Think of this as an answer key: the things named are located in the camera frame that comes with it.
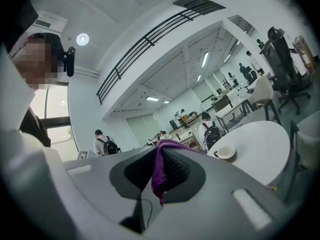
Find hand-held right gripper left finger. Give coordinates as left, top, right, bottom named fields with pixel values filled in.
left=63, top=145, right=158, bottom=220

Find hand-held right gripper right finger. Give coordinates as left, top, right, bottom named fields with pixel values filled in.
left=162, top=146, right=285, bottom=235

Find purple cloth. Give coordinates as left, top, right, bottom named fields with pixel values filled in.
left=151, top=138, right=201, bottom=207

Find person's black printed t-shirt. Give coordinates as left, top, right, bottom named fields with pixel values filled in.
left=19, top=106, right=52, bottom=149

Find brown wooden cabinet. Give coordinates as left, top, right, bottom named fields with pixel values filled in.
left=211, top=95, right=235, bottom=113

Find large glass window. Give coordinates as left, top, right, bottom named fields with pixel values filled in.
left=29, top=83, right=79, bottom=155

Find grey shell chair black legs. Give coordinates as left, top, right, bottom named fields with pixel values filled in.
left=284, top=111, right=320, bottom=203
left=246, top=76, right=283, bottom=125

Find person's face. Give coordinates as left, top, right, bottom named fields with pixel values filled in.
left=13, top=33, right=63, bottom=91

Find black office chair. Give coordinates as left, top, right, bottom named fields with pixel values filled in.
left=259, top=26, right=312, bottom=115

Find round ceiling light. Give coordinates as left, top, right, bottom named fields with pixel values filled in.
left=75, top=32, right=90, bottom=47

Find black balcony railing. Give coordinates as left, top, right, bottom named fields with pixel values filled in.
left=96, top=0, right=226, bottom=106

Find wooden shelf unit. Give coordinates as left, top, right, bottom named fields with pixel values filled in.
left=294, top=35, right=315, bottom=75

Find ceiling air conditioner unit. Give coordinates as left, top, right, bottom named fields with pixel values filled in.
left=34, top=10, right=69, bottom=34

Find white rectangular table metal frame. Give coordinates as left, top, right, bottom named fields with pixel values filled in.
left=214, top=97, right=254, bottom=134

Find black head-mounted camera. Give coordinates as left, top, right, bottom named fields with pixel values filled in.
left=62, top=46, right=77, bottom=78

